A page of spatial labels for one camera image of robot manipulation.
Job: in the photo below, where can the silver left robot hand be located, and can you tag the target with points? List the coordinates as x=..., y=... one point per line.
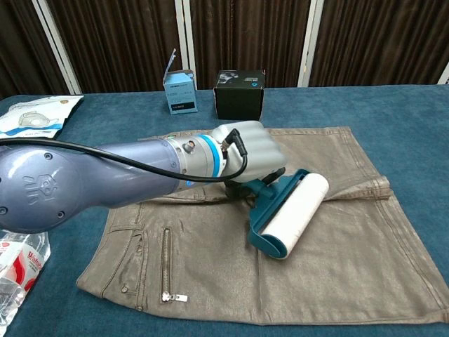
x=261, y=151

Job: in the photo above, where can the teal lint roller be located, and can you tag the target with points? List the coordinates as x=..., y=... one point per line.
x=294, y=219

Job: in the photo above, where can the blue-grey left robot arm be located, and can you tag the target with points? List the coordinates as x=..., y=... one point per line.
x=87, y=179

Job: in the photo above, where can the metallic bronze skirt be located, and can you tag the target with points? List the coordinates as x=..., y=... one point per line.
x=315, y=252

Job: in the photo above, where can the black cardboard box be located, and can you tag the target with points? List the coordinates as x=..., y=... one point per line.
x=239, y=99

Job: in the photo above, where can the light blue open carton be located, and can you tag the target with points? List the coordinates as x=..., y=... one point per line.
x=180, y=94

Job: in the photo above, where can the blue table cloth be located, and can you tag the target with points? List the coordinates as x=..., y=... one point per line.
x=403, y=116

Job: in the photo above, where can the white mask package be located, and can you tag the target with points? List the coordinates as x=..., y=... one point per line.
x=31, y=117

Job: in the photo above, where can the clear plastic water bottle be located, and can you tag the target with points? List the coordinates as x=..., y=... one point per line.
x=24, y=259

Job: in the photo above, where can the white partition frame post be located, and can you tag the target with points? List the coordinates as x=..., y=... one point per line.
x=58, y=45
x=309, y=42
x=185, y=38
x=444, y=76

